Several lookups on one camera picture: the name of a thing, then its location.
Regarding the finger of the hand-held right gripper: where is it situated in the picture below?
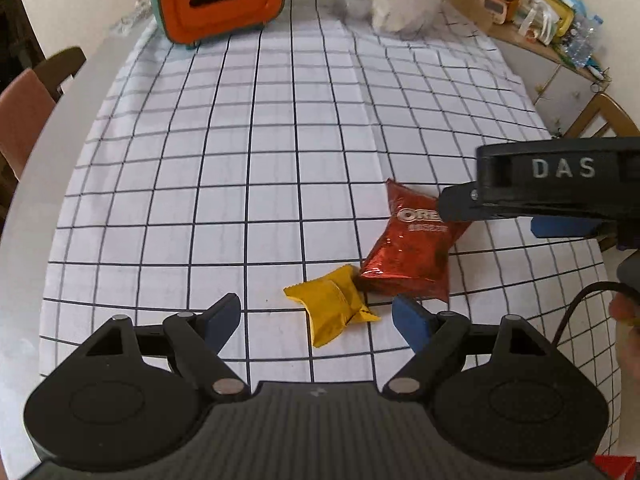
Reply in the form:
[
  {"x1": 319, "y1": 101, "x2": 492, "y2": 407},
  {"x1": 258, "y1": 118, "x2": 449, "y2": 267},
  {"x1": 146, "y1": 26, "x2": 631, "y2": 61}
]
[{"x1": 439, "y1": 182, "x2": 619, "y2": 239}]

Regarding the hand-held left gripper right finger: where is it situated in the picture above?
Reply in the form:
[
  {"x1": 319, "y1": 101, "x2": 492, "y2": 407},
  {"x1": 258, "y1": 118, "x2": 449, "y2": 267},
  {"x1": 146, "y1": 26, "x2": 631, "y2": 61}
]
[{"x1": 382, "y1": 296, "x2": 553, "y2": 402}]

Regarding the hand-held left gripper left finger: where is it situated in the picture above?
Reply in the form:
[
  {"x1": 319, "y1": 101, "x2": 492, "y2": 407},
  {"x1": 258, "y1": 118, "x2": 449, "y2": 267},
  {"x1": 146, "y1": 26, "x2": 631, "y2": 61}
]
[{"x1": 82, "y1": 292, "x2": 251, "y2": 402}]

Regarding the red snack packet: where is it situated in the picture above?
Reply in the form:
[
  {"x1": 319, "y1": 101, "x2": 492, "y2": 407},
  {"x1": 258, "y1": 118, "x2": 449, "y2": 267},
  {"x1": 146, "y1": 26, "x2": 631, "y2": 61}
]
[{"x1": 357, "y1": 178, "x2": 473, "y2": 304}]

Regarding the yellow snack packet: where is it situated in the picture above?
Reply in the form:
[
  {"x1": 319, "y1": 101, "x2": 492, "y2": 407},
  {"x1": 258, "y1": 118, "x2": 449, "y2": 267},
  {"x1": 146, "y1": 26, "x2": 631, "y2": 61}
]
[{"x1": 283, "y1": 265, "x2": 381, "y2": 349}]

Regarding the red rimmed white box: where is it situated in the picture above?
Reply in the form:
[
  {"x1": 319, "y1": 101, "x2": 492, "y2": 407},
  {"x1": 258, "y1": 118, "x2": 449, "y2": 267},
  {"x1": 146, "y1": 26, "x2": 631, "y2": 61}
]
[{"x1": 594, "y1": 454, "x2": 639, "y2": 480}]

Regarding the person's right hand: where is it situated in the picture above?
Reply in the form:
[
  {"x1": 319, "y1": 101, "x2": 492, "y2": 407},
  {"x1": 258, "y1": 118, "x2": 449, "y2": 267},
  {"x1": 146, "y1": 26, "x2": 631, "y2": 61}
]
[{"x1": 610, "y1": 294, "x2": 640, "y2": 330}]

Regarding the light wooden slatted chair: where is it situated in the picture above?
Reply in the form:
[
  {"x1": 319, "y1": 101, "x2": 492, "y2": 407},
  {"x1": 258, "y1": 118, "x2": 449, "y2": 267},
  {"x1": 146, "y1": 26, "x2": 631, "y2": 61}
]
[{"x1": 562, "y1": 92, "x2": 640, "y2": 139}]

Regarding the white wooden-top cabinet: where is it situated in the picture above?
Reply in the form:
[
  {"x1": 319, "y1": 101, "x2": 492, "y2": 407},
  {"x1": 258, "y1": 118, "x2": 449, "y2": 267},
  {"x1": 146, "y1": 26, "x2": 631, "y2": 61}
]
[{"x1": 487, "y1": 24, "x2": 609, "y2": 134}]

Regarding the clear water bottle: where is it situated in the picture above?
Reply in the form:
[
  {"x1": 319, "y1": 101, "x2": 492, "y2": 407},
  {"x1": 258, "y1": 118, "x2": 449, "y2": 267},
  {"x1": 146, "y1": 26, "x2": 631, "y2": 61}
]
[{"x1": 565, "y1": 12, "x2": 604, "y2": 69}]

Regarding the white grid tablecloth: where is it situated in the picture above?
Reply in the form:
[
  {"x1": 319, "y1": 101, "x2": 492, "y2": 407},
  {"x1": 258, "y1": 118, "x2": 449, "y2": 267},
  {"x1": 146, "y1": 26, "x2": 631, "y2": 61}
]
[{"x1": 42, "y1": 0, "x2": 623, "y2": 456}]

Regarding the clear glass jar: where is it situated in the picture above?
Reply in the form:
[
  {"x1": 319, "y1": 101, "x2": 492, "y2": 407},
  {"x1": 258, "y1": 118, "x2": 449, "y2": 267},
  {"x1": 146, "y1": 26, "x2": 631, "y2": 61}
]
[{"x1": 522, "y1": 0, "x2": 556, "y2": 44}]

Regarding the yellow green lidded box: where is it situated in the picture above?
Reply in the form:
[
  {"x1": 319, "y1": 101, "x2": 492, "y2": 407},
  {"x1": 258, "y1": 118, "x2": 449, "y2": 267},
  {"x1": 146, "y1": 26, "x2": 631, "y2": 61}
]
[{"x1": 537, "y1": 0, "x2": 577, "y2": 37}]

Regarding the white kitchen timer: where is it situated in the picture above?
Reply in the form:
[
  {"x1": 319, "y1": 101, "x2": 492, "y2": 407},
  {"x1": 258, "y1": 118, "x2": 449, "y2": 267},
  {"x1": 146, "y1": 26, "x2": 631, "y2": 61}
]
[{"x1": 477, "y1": 0, "x2": 506, "y2": 24}]

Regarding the brown paper bag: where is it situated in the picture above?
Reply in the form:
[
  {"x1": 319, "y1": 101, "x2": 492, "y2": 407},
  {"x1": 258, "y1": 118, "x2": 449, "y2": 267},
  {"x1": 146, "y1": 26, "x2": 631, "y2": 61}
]
[{"x1": 444, "y1": 0, "x2": 496, "y2": 32}]

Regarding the dark brown chair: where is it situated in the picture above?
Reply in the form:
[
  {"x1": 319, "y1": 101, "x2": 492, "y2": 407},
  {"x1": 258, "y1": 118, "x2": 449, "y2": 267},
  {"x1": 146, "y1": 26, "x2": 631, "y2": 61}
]
[{"x1": 0, "y1": 47, "x2": 87, "y2": 182}]

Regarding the clear plastic wrapper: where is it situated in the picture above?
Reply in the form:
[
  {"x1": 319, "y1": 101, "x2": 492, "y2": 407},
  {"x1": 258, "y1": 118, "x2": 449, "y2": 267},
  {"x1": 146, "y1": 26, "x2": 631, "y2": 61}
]
[{"x1": 107, "y1": 0, "x2": 152, "y2": 37}]

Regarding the orange green tissue box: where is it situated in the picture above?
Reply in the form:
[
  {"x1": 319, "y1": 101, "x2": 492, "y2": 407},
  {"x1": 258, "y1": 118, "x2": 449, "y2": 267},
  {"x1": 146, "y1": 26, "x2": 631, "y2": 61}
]
[{"x1": 147, "y1": 0, "x2": 289, "y2": 51}]

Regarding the black cable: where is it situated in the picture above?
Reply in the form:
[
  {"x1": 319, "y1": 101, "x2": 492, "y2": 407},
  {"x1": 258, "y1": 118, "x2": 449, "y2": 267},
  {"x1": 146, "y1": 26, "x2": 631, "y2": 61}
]
[{"x1": 552, "y1": 282, "x2": 637, "y2": 349}]

